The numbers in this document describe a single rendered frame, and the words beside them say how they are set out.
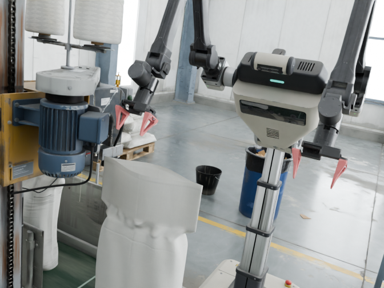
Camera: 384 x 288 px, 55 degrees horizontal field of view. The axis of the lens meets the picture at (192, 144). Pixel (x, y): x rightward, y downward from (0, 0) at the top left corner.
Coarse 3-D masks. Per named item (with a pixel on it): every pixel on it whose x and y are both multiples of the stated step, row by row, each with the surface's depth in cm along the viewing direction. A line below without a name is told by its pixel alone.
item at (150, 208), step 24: (120, 168) 155; (144, 168) 161; (120, 192) 156; (144, 192) 147; (168, 192) 146; (192, 192) 145; (120, 216) 156; (144, 216) 149; (168, 216) 148; (192, 216) 147; (120, 240) 156; (144, 240) 151; (168, 240) 148; (96, 264) 166; (120, 264) 158; (144, 264) 152; (168, 264) 149
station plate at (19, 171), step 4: (24, 164) 129; (28, 164) 131; (32, 164) 132; (16, 168) 127; (20, 168) 128; (24, 168) 130; (28, 168) 131; (32, 168) 133; (16, 172) 127; (20, 172) 128; (24, 172) 130; (28, 172) 132; (32, 172) 133; (16, 176) 127; (20, 176) 129
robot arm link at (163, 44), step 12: (168, 0) 129; (180, 0) 128; (168, 12) 128; (180, 12) 130; (168, 24) 127; (156, 36) 128; (168, 36) 127; (156, 48) 127; (168, 48) 127; (156, 60) 126; (168, 60) 128
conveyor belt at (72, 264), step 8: (64, 248) 208; (72, 248) 209; (64, 256) 201; (72, 256) 202; (80, 256) 203; (88, 256) 204; (64, 264) 194; (72, 264) 195; (80, 264) 196; (88, 264) 197; (48, 272) 186; (56, 272) 187; (64, 272) 188; (72, 272) 188; (80, 272) 189; (88, 272) 190; (48, 280) 180; (56, 280) 181; (64, 280) 182; (72, 280) 182; (80, 280) 183; (88, 280) 184
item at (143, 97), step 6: (138, 90) 124; (144, 90) 124; (138, 96) 123; (144, 96) 123; (150, 96) 125; (126, 102) 124; (132, 102) 123; (138, 102) 122; (144, 102) 123; (150, 102) 126; (150, 108) 122
